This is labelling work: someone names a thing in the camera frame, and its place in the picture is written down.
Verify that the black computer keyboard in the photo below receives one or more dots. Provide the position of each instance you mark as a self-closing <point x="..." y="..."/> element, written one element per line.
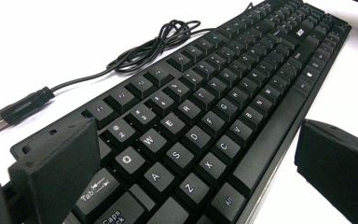
<point x="199" y="124"/>

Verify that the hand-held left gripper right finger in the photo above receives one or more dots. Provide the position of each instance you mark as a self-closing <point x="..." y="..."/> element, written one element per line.
<point x="338" y="171"/>

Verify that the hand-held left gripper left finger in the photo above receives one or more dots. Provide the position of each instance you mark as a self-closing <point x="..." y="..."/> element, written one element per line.
<point x="52" y="180"/>

